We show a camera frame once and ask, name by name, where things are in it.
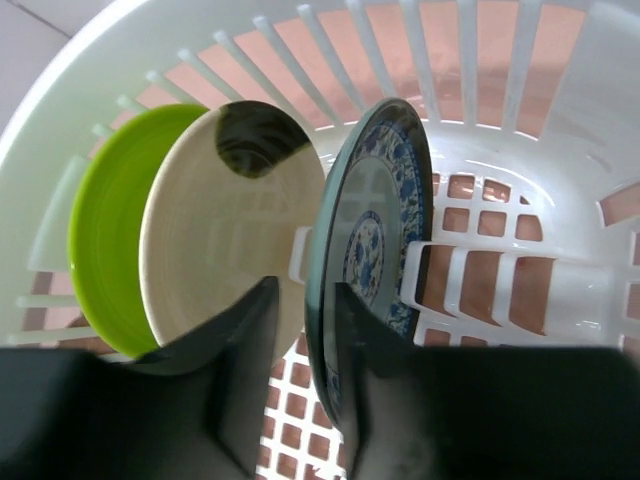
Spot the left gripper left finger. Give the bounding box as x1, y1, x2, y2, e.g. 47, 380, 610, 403
1, 277, 279, 479

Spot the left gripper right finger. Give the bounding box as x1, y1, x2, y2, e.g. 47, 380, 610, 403
335, 283, 639, 479

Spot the blue patterned plate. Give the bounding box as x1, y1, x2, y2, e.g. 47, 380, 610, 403
305, 98, 433, 425

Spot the lime green plate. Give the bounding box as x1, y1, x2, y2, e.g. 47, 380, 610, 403
67, 104, 207, 358

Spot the cream plate with black patch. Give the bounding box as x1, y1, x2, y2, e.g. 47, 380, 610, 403
138, 100, 326, 357

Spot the white pink dish rack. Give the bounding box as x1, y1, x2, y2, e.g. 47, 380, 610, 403
1, 1, 639, 479

